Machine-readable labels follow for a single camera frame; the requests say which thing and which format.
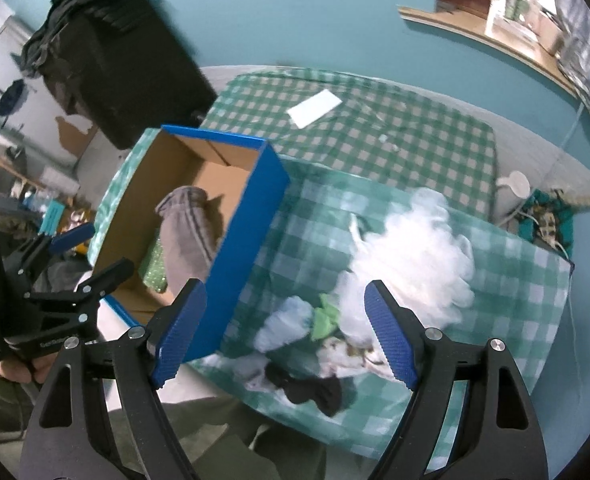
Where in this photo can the bright green folded cloth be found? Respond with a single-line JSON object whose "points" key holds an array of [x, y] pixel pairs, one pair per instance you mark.
{"points": [[325, 318]]}

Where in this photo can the white mesh bath pouf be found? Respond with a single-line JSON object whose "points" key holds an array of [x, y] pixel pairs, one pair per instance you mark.
{"points": [[424, 266]]}

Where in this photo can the blue cardboard box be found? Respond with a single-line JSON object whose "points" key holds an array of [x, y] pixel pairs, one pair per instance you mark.
{"points": [[245, 170]]}

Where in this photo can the white patterned plastic bag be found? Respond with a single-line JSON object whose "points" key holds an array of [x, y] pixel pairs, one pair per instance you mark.
{"points": [[338, 358]]}

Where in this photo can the white paper envelope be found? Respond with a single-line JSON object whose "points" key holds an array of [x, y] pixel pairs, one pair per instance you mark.
{"points": [[312, 109]]}

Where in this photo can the grey sock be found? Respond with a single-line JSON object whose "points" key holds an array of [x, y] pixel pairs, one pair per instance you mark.
{"points": [[191, 227]]}

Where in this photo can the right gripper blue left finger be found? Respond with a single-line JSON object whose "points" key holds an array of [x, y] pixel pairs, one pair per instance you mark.
{"points": [[172, 330]]}

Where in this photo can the white plastic bag blue print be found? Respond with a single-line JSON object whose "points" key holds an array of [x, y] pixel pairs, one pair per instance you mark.
{"points": [[291, 321]]}

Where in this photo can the wooden window sill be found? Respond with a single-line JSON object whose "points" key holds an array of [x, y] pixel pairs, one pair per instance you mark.
{"points": [[473, 27]]}

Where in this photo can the person's left hand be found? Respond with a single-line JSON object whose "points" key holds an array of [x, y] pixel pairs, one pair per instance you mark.
{"points": [[16, 371]]}

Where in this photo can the green knobbly cloth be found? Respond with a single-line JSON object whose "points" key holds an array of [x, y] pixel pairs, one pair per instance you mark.
{"points": [[152, 268]]}

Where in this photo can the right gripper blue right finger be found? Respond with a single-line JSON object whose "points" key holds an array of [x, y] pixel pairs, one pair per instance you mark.
{"points": [[399, 332]]}

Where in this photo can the black sock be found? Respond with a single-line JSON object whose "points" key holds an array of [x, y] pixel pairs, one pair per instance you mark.
{"points": [[331, 395]]}

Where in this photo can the green checked tablecloth far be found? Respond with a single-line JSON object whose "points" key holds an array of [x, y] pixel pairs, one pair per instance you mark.
{"points": [[380, 131]]}

